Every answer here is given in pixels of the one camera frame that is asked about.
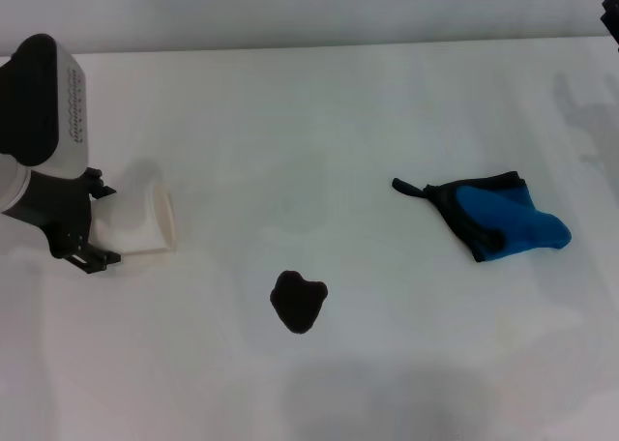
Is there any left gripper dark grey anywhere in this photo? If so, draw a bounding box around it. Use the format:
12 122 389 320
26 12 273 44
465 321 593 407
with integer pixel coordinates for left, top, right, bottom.
0 165 122 275

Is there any black water stain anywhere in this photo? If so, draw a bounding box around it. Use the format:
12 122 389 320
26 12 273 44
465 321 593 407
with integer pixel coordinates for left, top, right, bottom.
269 270 330 337

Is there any white paper cup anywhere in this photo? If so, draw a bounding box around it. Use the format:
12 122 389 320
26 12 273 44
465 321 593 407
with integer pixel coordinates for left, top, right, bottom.
90 179 179 256

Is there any blue rag with black trim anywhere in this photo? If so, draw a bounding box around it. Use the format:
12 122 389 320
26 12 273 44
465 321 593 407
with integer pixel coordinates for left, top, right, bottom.
391 170 574 263

